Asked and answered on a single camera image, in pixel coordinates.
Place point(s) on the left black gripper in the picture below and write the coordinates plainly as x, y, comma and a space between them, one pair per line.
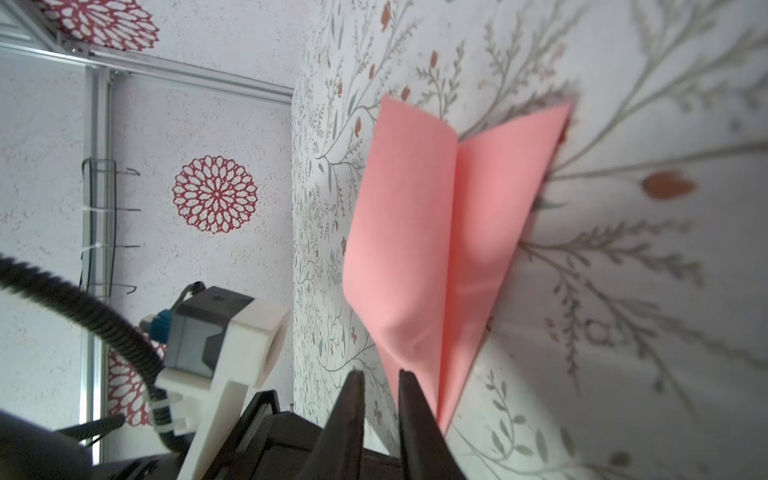
267, 444

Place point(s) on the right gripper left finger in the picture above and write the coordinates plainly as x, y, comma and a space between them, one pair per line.
337, 454

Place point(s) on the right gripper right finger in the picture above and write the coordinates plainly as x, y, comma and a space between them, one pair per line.
424, 453

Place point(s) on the pink square paper sheet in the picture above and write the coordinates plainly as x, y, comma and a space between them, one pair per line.
435, 228

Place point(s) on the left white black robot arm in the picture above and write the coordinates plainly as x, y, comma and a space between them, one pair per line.
32, 452

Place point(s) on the black wire wall rack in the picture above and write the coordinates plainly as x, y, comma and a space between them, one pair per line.
99, 226

